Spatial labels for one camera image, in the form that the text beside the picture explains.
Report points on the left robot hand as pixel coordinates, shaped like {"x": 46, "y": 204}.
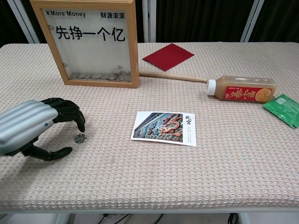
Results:
{"x": 23, "y": 123}

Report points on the silver coin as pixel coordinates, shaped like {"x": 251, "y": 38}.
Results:
{"x": 80, "y": 138}

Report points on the wooden frame coin box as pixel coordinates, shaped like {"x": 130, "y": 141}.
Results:
{"x": 93, "y": 58}

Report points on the dragon picture postcard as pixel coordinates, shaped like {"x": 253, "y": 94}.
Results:
{"x": 163, "y": 128}

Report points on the beige woven tablecloth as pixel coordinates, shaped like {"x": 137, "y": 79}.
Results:
{"x": 163, "y": 175}

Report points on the wooden stick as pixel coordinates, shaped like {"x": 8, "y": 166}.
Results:
{"x": 172, "y": 76}

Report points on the red paper envelope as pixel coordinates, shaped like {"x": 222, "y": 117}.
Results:
{"x": 168, "y": 57}

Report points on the brown juice bottle red label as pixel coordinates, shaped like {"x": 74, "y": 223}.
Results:
{"x": 240, "y": 89}

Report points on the green foil packet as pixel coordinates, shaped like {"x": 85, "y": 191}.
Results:
{"x": 283, "y": 109}

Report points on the white frame post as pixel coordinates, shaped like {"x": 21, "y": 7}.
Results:
{"x": 23, "y": 21}
{"x": 250, "y": 21}
{"x": 149, "y": 21}

